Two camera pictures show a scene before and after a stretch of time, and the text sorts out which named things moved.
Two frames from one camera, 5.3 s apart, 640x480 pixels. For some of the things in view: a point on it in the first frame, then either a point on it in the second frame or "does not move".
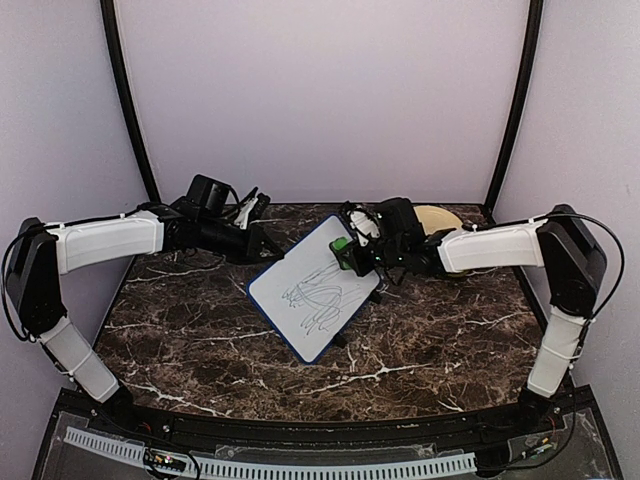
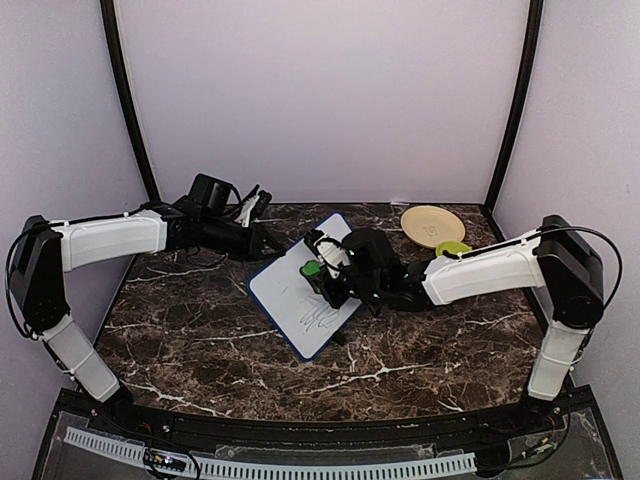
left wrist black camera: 210,196 does not move
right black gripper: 357,264 → 336,299
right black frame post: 530,78 does not move
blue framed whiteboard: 308,296 does not move
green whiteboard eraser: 338,243 → 310,268
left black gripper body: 237,250 does not move
